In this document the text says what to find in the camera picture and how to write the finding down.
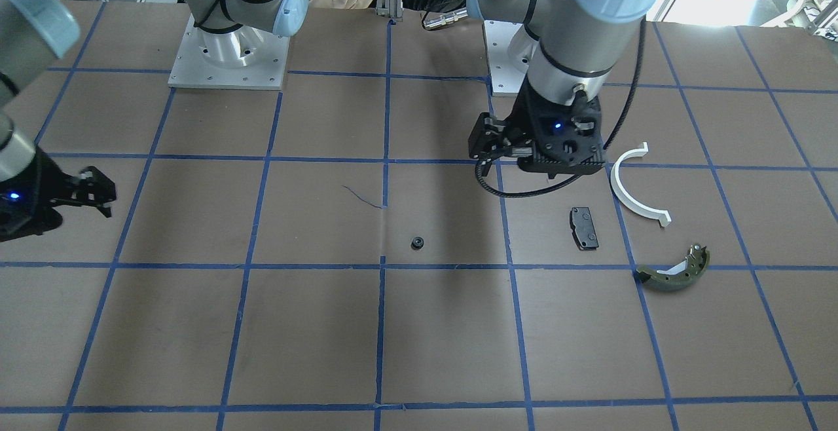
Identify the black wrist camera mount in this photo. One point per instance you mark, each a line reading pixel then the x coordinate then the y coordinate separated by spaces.
pixel 571 136

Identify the black brake pad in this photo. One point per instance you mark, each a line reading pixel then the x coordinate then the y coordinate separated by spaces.
pixel 583 228

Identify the white curved plastic bracket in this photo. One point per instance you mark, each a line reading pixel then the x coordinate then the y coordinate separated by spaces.
pixel 627 196

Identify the brown paper mat blue grid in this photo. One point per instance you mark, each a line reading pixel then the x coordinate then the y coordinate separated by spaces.
pixel 239 286

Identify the black bearing gear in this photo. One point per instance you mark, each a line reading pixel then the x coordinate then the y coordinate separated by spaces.
pixel 417 243

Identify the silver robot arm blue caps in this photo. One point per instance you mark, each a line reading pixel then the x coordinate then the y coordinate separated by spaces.
pixel 578 41

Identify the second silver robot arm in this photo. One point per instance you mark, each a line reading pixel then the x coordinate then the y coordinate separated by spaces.
pixel 35 33

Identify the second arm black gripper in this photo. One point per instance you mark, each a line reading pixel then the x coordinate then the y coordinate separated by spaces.
pixel 40 190

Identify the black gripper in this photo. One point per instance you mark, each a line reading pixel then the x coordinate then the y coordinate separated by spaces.
pixel 524 123

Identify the green brake shoe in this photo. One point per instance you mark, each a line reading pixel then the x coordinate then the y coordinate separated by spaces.
pixel 681 276

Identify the loose blue tape strand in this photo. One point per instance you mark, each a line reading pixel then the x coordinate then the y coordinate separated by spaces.
pixel 363 199

